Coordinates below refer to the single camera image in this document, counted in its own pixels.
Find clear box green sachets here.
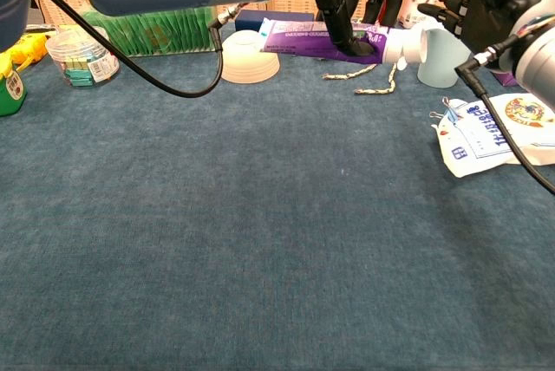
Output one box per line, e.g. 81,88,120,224
82,6,220,58

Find beige upturned bowl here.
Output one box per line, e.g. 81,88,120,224
219,29,281,85

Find green container yellow lid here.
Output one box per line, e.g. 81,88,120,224
0,52,28,117

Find light blue cup white handle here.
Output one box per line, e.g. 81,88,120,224
416,26,473,88

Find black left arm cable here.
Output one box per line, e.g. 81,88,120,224
32,0,244,99

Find blue table cloth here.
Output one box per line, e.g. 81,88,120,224
0,22,555,371

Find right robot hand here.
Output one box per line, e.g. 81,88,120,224
418,0,547,55

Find small purple box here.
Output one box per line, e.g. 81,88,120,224
493,69,521,86

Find white sugar bag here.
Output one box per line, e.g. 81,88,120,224
430,92,555,179

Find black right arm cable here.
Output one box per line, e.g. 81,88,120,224
454,35,555,195

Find braided speckled rope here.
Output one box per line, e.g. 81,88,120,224
321,62,398,95

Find dark blue rectangular box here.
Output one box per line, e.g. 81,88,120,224
235,9,316,34

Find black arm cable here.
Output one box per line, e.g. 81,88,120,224
454,35,555,195
32,0,244,99

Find clear round jar of clips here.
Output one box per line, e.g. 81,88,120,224
44,26,121,89

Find purple toothpaste tube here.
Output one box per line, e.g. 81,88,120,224
258,17,429,71

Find blue binder clip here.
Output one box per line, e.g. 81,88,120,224
428,96,463,123

